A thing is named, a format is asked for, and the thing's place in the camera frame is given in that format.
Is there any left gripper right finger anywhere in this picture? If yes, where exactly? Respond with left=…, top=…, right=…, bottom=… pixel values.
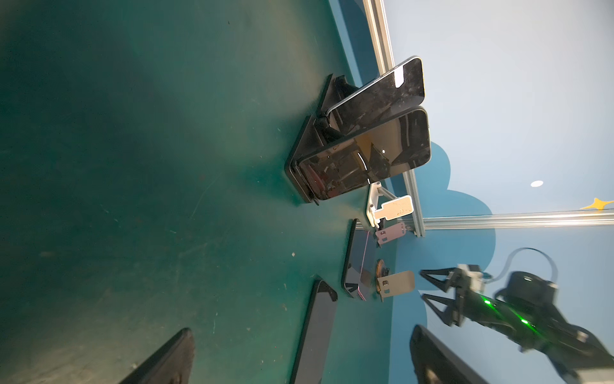
left=409, top=325, right=487, bottom=384

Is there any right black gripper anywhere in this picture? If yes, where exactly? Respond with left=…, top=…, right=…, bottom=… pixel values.
left=419, top=267, right=513, bottom=336

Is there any aluminium frame back bar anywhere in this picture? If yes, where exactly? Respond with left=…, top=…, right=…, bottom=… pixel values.
left=423, top=210, right=613, bottom=230

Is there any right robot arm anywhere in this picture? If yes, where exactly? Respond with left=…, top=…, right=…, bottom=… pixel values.
left=420, top=265, right=613, bottom=383

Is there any aluminium frame right post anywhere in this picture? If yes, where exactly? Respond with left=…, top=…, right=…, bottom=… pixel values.
left=361, top=0, right=425, bottom=238

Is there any white phone stand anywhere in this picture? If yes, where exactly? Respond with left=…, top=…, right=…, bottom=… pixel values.
left=366, top=182, right=414, bottom=228

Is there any black stand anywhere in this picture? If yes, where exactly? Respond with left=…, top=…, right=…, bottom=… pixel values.
left=285, top=115, right=324, bottom=205
left=317, top=74, right=358, bottom=116

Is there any black phone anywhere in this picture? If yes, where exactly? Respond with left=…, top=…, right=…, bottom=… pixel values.
left=290, top=279, right=338, bottom=384
left=325, top=56, right=425, bottom=134
left=291, top=107, right=432, bottom=202

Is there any purple phone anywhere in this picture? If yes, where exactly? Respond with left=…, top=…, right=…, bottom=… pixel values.
left=342, top=219, right=377, bottom=301

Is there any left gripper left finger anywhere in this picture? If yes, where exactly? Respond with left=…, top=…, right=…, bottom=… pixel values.
left=120, top=328, right=196, bottom=384

